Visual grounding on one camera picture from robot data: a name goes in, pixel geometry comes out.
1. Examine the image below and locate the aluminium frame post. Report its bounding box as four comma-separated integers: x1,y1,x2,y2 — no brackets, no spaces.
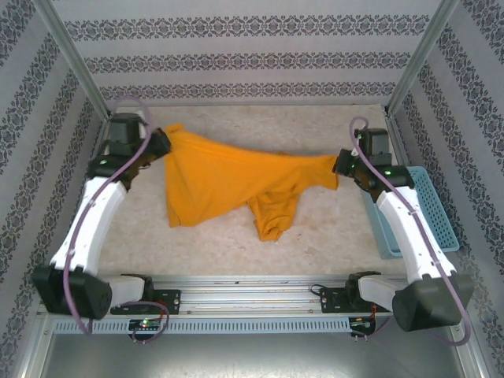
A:
33,0,115,121
384,0,461,117

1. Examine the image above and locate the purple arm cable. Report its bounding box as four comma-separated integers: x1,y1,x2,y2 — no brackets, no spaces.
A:
350,116,472,347
62,96,170,344

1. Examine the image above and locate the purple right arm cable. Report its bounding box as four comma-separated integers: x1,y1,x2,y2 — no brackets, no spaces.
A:
350,116,472,347

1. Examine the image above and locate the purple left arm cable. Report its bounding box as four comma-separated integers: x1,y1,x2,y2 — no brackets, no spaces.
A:
62,96,170,344

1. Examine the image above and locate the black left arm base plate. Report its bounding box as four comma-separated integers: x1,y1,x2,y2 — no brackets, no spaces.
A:
109,289,182,316

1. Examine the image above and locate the aluminium extrusion table frame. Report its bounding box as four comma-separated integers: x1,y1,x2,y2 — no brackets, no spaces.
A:
37,106,464,318

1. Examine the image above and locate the grey sheet metal panel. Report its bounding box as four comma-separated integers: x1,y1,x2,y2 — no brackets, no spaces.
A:
39,333,480,378

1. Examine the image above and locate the slotted grey cable duct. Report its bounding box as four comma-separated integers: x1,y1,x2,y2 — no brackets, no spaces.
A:
53,317,351,335

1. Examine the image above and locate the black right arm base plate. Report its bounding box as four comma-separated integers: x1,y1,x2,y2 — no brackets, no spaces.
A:
319,286,391,315

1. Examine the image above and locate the light blue plastic basket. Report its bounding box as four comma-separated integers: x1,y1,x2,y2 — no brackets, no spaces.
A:
360,165,461,260

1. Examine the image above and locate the orange printed t-shirt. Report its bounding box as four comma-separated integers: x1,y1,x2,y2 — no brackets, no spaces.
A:
163,124,340,243

